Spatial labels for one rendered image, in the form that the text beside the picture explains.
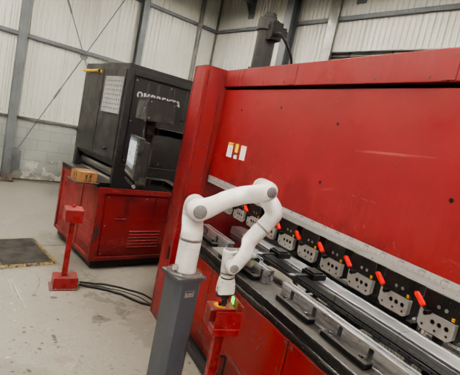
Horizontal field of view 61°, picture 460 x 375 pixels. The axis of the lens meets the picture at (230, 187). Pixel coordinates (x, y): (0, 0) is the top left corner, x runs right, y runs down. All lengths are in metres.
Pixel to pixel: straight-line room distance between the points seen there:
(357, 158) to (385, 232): 0.40
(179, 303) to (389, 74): 1.54
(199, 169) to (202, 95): 0.62
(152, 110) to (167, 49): 6.85
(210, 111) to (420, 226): 2.09
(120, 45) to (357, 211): 8.16
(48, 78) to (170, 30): 3.09
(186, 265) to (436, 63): 1.50
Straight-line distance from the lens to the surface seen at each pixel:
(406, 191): 1.87
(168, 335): 2.24
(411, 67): 1.98
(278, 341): 2.35
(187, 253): 2.09
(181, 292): 2.13
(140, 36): 9.61
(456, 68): 1.85
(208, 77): 3.36
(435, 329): 1.80
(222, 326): 2.33
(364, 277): 1.99
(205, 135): 3.36
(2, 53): 8.92
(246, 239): 2.17
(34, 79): 9.01
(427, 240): 1.80
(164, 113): 3.38
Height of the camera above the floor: 1.77
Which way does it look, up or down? 7 degrees down
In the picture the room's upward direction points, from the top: 12 degrees clockwise
